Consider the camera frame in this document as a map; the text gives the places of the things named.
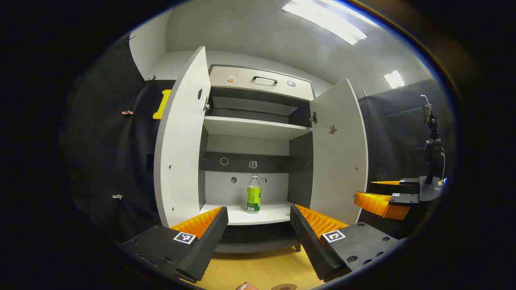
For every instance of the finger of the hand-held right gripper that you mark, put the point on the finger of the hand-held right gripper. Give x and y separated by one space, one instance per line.
375 203
409 181

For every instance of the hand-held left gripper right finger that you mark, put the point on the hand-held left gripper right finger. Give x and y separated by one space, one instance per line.
312 245

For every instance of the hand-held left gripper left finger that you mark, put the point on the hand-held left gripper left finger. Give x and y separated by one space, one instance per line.
205 245

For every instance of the round brown coaster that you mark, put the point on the round brown coaster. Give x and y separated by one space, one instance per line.
284 287

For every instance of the white cabinet door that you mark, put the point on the white cabinet door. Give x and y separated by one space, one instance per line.
338 161
181 153

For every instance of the green label plastic bottle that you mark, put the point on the green label plastic bottle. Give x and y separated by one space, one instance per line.
253 197

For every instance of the white and grey cabinet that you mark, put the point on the white and grey cabinet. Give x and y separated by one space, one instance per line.
246 189

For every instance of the white cabinet shelf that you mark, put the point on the white cabinet shelf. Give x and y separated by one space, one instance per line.
254 127

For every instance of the beige cabinet drawer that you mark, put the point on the beige cabinet drawer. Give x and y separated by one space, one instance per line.
242 78

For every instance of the small ceiling light panel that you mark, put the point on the small ceiling light panel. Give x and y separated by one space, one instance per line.
394 79

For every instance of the black backdrop cloth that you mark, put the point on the black backdrop cloth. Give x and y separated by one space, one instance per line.
105 141

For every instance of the long ceiling light panel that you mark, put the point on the long ceiling light panel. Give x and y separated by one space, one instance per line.
326 20

